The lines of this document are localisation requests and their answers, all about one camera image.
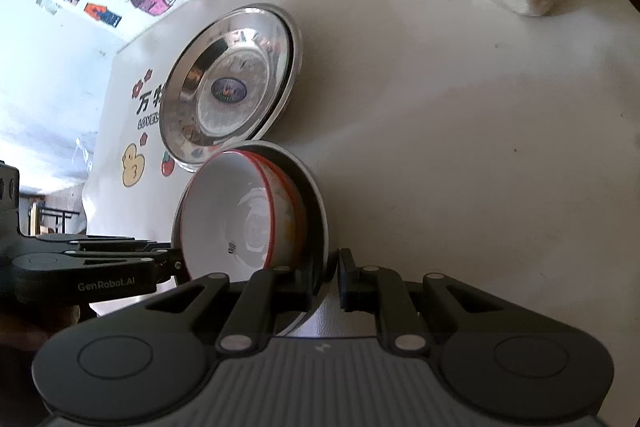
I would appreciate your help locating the white printed table cover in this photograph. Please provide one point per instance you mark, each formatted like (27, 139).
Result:
(475, 132)

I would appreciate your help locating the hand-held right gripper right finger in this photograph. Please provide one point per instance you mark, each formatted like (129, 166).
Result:
(349, 282)

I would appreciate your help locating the dark furniture frame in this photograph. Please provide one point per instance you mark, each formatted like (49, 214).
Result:
(55, 212)

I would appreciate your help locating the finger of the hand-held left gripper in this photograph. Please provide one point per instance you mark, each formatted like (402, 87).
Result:
(115, 244)
(172, 269)

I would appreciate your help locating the deep stainless steel bowl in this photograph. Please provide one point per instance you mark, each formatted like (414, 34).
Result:
(314, 217)

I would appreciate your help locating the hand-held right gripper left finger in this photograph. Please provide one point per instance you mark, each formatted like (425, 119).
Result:
(295, 292)

